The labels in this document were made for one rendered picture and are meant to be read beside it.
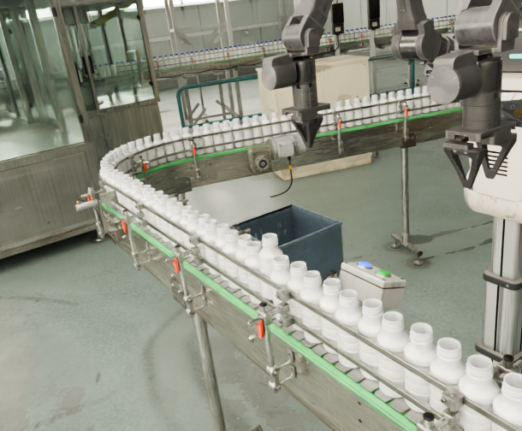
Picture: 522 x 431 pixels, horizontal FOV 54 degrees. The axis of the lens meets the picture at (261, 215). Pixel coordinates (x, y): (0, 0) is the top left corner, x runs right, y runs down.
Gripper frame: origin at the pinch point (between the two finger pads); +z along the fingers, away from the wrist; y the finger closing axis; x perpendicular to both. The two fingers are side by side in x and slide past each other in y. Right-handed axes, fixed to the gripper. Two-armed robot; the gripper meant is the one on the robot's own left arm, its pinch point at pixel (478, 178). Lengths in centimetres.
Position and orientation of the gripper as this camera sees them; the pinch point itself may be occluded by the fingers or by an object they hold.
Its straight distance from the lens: 94.4
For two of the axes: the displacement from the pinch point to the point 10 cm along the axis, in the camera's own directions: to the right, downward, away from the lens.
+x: -5.5, -2.3, 8.0
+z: 1.2, 9.3, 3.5
